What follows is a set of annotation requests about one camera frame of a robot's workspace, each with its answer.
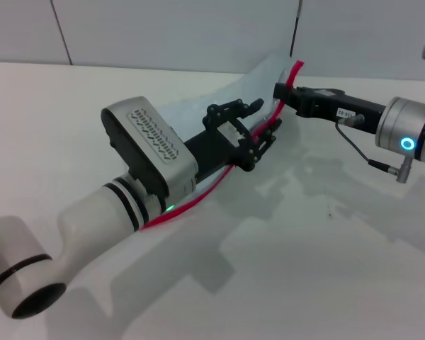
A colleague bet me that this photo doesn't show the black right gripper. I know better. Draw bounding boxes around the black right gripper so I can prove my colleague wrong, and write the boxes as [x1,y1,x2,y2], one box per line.
[273,82,389,136]

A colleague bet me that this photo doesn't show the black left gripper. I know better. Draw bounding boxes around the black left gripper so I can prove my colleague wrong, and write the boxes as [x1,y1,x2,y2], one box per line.
[183,98,283,186]

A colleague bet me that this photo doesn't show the clear document bag red zipper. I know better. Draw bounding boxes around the clear document bag red zipper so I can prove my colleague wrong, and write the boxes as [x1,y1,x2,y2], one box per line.
[141,52,305,233]

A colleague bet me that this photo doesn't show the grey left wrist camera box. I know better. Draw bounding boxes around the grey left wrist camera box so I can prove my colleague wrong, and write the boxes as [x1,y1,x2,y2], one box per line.
[101,96,200,203]

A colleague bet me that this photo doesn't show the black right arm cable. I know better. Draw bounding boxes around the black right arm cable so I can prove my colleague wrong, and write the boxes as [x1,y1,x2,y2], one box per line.
[334,114,412,183]

